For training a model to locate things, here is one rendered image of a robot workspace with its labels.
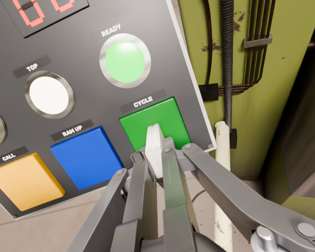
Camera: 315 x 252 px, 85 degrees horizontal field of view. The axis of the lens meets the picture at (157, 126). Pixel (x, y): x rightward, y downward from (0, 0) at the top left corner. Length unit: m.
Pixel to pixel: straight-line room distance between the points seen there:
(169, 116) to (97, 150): 0.10
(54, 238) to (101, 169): 1.44
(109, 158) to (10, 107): 0.14
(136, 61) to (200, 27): 0.27
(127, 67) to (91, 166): 0.14
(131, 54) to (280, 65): 0.41
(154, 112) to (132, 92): 0.04
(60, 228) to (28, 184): 1.37
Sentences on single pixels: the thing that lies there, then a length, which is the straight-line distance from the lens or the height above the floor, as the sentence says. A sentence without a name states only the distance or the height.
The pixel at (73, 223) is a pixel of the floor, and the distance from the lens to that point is 1.60.
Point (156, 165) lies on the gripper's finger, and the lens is 0.16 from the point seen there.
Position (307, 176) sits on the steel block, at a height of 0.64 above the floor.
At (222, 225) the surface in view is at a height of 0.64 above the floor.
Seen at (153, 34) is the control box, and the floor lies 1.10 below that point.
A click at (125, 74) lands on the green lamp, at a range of 0.21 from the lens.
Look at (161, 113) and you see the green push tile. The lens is 0.21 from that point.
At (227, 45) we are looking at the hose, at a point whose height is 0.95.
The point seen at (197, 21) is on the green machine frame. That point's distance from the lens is 0.45.
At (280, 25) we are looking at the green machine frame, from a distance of 0.48.
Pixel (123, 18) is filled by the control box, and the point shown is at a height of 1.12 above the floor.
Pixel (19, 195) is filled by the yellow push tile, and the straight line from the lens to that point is 0.33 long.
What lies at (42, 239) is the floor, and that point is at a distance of 1.76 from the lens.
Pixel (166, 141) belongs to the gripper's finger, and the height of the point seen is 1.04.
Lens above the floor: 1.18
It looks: 49 degrees down
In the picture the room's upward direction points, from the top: 29 degrees counter-clockwise
